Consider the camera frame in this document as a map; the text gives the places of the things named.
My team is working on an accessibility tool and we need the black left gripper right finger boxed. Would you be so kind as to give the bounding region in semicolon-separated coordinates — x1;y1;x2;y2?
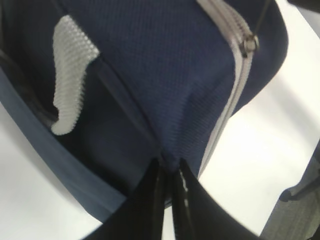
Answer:
172;159;259;240

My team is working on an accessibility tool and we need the navy blue lunch bag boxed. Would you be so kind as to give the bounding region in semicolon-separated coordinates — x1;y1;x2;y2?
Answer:
0;0;288;222

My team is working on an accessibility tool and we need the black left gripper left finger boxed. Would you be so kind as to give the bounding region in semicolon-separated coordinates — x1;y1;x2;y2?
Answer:
85;159;167;240

